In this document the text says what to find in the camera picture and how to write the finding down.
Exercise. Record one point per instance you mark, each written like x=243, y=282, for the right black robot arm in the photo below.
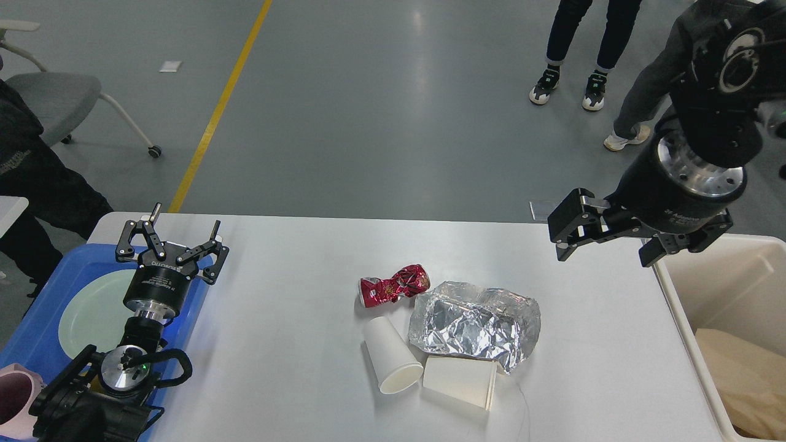
x=716, y=100

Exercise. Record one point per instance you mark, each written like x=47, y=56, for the beige plastic bin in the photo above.
x=737, y=285

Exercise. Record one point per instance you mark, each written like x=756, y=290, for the person in black clothes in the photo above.
x=56, y=194

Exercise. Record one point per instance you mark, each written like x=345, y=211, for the light green plate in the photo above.
x=96, y=315

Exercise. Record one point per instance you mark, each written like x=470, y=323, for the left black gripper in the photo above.
x=165, y=271

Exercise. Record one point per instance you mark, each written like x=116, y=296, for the white side table corner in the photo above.
x=11, y=209

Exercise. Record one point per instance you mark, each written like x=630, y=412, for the grey office chair left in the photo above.
x=61, y=100

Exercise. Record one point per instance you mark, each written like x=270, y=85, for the brown paper bag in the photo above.
x=750, y=381

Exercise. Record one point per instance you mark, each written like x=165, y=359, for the pink mug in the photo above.
x=19, y=388

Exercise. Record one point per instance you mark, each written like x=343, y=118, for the aluminium foil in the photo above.
x=460, y=319

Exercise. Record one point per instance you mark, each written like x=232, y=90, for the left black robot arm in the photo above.
x=104, y=396

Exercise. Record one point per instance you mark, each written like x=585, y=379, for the crushed red can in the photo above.
x=408, y=282

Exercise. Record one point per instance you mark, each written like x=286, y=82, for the white paper cup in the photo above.
x=395, y=366

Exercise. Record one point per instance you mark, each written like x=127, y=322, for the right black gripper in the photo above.
x=669, y=188

